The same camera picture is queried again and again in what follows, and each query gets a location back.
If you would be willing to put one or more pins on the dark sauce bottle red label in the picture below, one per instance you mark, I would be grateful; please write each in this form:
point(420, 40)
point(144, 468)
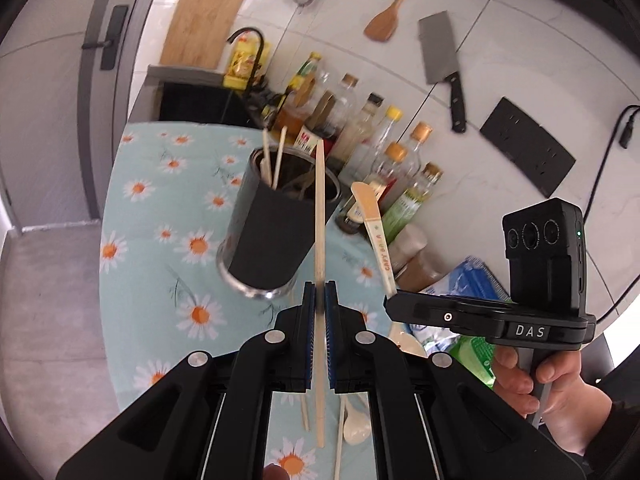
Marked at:
point(307, 137)

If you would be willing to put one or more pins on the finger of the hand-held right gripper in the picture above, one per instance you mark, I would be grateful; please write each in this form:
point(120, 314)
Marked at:
point(475, 304)
point(425, 316)

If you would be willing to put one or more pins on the black wall outlet panel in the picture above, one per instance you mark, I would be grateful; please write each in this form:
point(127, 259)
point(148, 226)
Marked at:
point(527, 147)

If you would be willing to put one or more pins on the black cylindrical utensil holder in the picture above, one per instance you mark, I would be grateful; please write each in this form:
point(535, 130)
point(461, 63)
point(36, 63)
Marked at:
point(270, 240)

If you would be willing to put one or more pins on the cream spoon with animal print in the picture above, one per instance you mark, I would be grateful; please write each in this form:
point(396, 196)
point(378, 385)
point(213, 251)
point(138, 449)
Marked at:
point(372, 230)

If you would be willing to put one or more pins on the wooden cutting board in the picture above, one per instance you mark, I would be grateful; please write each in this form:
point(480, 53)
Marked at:
point(200, 25)

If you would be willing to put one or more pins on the person's right hand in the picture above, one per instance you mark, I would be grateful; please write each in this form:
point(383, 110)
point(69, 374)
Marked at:
point(570, 400)

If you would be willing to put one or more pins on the tall clear bottle gold cap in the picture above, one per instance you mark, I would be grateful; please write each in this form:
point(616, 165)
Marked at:
point(417, 147)

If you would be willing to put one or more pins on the person's right forearm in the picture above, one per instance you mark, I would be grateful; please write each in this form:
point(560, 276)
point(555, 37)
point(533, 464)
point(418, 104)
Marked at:
point(617, 425)

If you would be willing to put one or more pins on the black kitchen sink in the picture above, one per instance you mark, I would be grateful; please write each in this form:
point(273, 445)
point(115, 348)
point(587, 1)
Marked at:
point(200, 102)

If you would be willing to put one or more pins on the white spice jar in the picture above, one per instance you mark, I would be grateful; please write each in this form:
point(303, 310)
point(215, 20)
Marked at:
point(407, 247)

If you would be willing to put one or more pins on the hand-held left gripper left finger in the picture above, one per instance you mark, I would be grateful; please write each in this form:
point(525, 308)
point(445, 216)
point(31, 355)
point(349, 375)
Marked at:
point(310, 340)

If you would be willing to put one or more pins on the dark curved faucet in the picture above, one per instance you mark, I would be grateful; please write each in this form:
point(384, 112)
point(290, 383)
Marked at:
point(245, 34)

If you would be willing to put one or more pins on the bunch of wooden chopsticks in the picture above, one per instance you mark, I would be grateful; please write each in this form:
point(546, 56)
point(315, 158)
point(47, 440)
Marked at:
point(267, 160)

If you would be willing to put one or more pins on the wooden spatula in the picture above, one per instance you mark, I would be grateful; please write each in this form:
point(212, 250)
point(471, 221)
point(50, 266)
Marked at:
point(382, 22)

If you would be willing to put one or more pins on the clear bottle yellow cap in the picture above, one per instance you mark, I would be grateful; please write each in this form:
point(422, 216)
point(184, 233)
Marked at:
point(387, 130)

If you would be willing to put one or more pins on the blue white salt bag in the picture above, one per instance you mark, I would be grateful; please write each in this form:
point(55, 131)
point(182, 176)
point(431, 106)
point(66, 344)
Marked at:
point(470, 280)

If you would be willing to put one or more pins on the grey door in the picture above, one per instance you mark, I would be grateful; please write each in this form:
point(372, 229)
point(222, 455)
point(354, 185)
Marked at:
point(50, 85)

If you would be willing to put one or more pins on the orange cap bottle tan label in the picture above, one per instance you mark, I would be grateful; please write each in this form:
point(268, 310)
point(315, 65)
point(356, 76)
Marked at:
point(387, 170)

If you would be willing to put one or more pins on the yellow cooking oil jug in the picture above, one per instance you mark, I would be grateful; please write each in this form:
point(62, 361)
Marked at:
point(242, 62)

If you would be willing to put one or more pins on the green sugar bag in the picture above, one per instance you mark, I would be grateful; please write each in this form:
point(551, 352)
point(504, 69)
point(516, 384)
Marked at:
point(470, 360)

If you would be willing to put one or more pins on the daisy printed blue tablecloth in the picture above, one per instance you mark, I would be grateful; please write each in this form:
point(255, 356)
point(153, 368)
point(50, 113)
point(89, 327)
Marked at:
point(160, 240)

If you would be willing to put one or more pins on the clear jar brown spice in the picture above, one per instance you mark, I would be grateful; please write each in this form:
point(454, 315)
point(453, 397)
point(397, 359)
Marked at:
point(420, 272)

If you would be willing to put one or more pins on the long wooden chopstick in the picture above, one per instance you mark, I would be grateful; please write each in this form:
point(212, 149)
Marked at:
point(320, 210)

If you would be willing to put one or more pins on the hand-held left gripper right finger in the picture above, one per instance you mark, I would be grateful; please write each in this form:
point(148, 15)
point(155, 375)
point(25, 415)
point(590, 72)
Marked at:
point(331, 340)

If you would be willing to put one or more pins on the sauce bottle black cap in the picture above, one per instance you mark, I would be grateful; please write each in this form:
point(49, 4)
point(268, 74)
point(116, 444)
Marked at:
point(357, 135)

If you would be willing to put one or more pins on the amber bottle green yellow label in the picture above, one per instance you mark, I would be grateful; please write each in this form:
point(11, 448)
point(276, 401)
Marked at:
point(292, 115)

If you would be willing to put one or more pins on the clear bottle brown cap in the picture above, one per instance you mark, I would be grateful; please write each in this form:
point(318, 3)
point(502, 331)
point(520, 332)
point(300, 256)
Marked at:
point(345, 100)

